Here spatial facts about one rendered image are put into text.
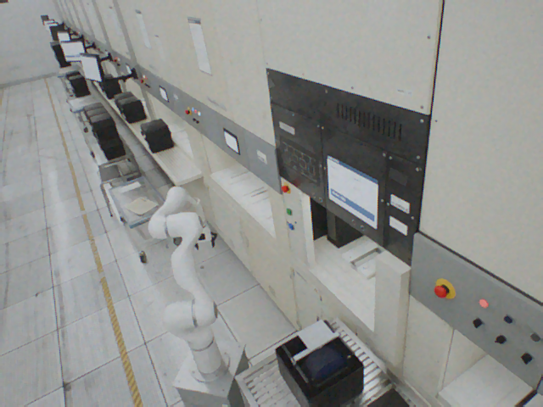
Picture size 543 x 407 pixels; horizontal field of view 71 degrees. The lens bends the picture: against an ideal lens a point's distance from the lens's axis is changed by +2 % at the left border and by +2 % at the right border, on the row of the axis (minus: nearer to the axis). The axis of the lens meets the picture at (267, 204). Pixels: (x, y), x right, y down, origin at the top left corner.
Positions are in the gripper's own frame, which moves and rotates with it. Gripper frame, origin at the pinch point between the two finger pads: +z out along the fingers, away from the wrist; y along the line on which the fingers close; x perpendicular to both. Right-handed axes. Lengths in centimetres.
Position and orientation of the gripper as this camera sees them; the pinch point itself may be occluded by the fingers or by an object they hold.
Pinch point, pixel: (205, 246)
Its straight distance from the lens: 223.8
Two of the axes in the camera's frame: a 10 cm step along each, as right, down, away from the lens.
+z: 1.4, 8.3, 5.5
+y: 9.9, -1.6, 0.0
